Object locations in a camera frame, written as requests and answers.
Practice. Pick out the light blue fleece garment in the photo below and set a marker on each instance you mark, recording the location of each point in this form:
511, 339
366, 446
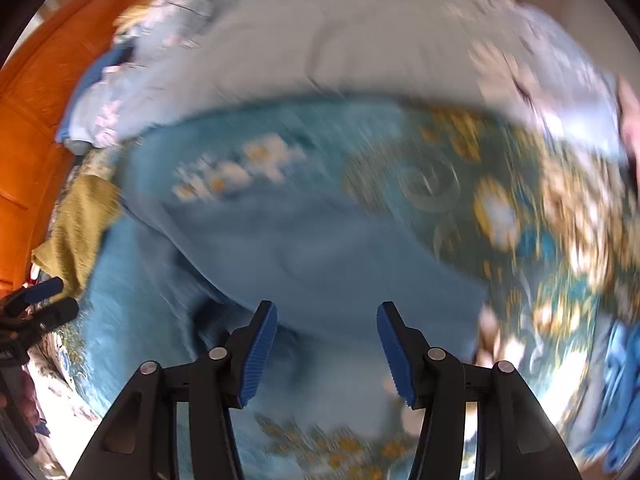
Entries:
172, 277

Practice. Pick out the teal floral plush blanket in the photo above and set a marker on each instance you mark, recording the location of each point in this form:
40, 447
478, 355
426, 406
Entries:
550, 230

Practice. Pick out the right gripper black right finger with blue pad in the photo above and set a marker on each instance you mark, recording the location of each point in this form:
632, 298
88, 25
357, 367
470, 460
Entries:
515, 438

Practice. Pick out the blue pillow under duvet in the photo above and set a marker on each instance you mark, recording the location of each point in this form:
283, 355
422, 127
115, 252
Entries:
116, 56

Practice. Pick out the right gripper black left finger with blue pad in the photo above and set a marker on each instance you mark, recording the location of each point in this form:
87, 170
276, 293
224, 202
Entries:
137, 439

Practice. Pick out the pale grey floral duvet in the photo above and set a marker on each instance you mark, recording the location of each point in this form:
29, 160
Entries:
191, 56

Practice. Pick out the person right hand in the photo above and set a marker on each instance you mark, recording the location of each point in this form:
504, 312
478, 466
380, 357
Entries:
629, 117

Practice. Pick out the orange wooden headboard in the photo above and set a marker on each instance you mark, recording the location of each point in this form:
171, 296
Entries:
36, 85

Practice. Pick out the olive yellow towel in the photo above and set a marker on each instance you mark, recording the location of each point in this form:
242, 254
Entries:
89, 209

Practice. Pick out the blue cloth at right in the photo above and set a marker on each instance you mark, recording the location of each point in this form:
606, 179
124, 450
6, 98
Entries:
616, 433

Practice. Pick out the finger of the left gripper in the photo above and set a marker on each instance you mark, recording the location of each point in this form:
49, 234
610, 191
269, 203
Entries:
24, 297
50, 318

